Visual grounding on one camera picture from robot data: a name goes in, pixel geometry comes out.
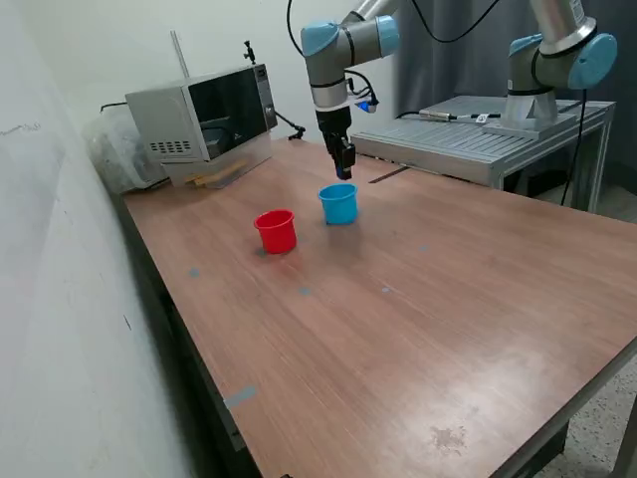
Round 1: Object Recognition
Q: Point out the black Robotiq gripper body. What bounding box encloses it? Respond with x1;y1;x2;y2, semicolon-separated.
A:
316;107;353;145

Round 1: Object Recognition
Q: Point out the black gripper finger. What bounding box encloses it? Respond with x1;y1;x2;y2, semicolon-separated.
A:
338;137;356;180
323;131;344;173

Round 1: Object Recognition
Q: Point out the blue plastic bin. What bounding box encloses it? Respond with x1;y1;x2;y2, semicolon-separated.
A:
318;182;359;227

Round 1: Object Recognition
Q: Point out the red plastic bin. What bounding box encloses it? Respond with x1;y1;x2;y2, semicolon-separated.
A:
253;208;299;256

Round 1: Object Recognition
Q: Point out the dark strip on table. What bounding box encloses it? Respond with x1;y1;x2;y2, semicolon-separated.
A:
367;166;412;184

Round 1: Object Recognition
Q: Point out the clear acrylic box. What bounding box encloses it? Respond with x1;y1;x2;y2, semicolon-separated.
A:
161;131;274;190

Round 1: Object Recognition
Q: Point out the aluminium slotted robot stand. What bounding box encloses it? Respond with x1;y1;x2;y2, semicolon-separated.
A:
349;94;617;213

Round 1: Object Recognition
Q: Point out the long wooden stick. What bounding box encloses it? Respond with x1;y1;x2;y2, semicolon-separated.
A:
194;158;249;188

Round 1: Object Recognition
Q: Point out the dark grey curtain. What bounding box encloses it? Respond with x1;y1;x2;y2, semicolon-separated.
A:
395;0;637;165

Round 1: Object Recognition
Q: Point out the aluminium robot mounting plate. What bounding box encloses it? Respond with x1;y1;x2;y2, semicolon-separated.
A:
485;117;559;136

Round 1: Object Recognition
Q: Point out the clear plastic rod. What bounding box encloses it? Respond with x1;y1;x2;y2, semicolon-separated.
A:
169;30;192;81

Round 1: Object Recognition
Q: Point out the silver microwave oven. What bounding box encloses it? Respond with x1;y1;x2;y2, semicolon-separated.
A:
123;63;279;164

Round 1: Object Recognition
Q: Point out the clear plastic bag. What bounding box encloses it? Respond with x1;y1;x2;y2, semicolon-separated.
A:
82;107;170;195

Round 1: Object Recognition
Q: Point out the long blue tape strip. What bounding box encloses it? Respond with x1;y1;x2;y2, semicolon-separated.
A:
222;384;258;410

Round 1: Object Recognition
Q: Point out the blue lit wrist camera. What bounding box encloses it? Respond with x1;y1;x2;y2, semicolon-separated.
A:
350;94;380;115

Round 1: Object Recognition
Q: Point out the black cable with silver connector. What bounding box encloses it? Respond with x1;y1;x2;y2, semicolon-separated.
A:
396;110;504;122

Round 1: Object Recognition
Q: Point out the black hanging robot cable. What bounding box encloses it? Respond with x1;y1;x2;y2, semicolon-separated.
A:
560;88;589;206

